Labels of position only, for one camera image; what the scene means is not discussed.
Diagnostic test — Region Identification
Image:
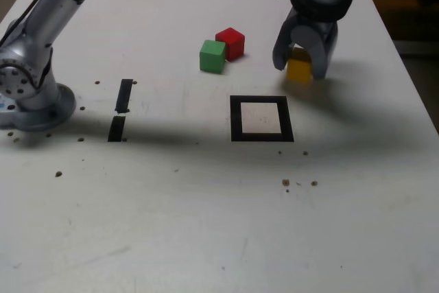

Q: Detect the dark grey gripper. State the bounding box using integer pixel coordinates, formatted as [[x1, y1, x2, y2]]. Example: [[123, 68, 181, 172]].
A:
[[272, 8, 340, 81]]

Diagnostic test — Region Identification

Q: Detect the yellow cube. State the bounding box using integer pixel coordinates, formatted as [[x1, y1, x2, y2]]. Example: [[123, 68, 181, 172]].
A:
[[286, 47, 313, 83]]

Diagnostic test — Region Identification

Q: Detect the red cube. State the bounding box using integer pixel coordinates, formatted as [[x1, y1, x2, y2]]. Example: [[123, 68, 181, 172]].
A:
[[215, 27, 246, 62]]

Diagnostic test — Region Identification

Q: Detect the green cube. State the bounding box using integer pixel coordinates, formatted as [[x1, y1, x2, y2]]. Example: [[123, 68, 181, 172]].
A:
[[199, 39, 227, 75]]

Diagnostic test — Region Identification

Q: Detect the black tape square outline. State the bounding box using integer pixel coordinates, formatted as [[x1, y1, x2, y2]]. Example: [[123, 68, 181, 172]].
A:
[[229, 95, 295, 143]]

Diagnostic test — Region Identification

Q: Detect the black tape strip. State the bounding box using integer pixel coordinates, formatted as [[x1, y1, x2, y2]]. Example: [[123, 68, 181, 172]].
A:
[[107, 78, 134, 143]]

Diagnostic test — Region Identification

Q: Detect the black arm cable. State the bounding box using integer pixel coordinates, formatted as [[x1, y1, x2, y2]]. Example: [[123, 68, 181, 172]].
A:
[[0, 0, 66, 47]]

